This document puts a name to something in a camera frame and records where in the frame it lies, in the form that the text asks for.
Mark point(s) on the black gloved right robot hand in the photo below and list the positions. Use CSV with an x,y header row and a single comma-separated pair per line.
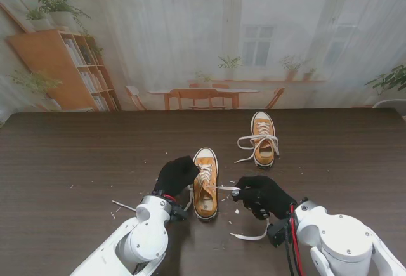
x,y
266,196

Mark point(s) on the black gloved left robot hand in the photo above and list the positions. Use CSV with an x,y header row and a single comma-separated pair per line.
x,y
176,176

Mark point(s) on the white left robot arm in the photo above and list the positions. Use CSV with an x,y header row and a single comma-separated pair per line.
x,y
149,238

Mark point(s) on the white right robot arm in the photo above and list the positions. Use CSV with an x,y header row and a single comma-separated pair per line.
x,y
342,241

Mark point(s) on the printed room scene backdrop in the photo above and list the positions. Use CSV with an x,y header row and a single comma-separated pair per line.
x,y
174,35

